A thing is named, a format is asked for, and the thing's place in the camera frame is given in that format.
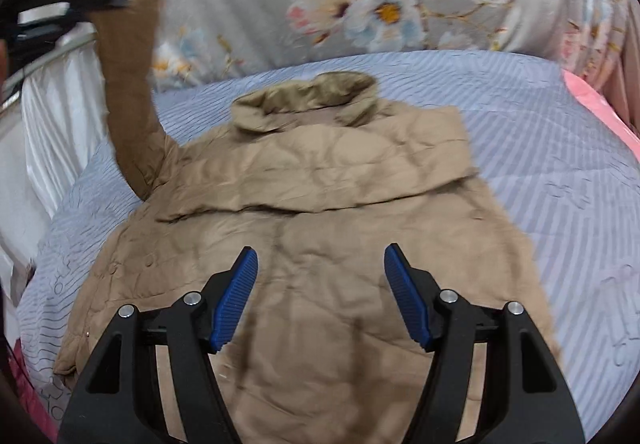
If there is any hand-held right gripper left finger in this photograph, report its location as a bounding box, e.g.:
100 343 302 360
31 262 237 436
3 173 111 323
57 246 258 444

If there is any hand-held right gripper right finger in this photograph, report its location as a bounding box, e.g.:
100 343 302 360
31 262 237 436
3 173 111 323
382 244 586 444

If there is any tan padded jacket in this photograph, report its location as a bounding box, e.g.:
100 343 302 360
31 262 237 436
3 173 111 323
52 0 561 444

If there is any grey striped bed blanket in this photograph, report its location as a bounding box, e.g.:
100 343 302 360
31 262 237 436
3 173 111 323
15 49 640 444

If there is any maroon cloth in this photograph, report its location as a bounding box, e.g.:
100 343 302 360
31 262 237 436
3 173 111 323
5 334 58 440

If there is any pink cloth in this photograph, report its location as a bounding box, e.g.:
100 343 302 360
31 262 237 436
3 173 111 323
562 69 640 150

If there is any metal bed rail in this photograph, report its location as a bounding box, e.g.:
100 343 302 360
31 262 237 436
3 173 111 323
2 33 97 87

